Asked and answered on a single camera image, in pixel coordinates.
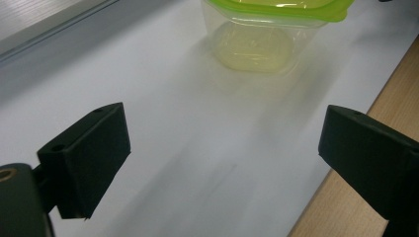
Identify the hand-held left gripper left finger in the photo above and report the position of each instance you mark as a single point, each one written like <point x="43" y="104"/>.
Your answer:
<point x="87" y="164"/>

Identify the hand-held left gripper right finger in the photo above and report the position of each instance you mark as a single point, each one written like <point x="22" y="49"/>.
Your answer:
<point x="372" y="158"/>

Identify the clear plastic container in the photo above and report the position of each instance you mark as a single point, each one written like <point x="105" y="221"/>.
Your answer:
<point x="253" y="46"/>

